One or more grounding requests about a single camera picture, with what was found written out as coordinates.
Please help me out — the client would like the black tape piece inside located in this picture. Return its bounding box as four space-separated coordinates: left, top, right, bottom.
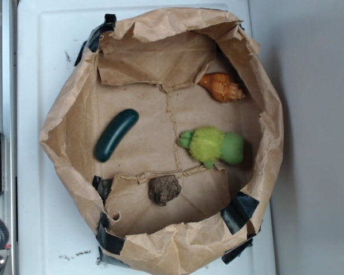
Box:
92 175 113 204

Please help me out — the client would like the black tape piece bottom-left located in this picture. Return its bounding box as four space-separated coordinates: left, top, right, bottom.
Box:
96 213 130 268

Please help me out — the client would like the black tape piece bottom-right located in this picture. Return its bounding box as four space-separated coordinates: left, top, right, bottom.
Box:
221 235 255 265

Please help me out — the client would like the dark green toy cucumber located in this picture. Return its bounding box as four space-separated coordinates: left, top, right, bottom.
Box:
94 109 139 162

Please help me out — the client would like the green plush toy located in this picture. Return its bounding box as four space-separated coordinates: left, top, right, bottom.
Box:
177 126 244 169

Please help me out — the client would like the orange conch seashell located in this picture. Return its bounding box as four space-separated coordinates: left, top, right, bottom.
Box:
198 73 246 103

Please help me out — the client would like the black tape piece top-left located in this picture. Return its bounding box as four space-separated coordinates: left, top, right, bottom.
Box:
74 14 117 66

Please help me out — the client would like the aluminium frame rail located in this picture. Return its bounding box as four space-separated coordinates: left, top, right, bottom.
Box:
0 1 18 274

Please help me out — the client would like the brown rough rock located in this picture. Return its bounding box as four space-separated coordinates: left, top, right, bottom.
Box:
148 175 182 206

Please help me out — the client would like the brown paper bag tray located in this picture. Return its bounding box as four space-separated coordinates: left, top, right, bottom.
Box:
40 8 284 274

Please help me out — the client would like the black tape piece right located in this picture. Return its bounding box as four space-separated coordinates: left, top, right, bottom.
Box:
220 191 259 235

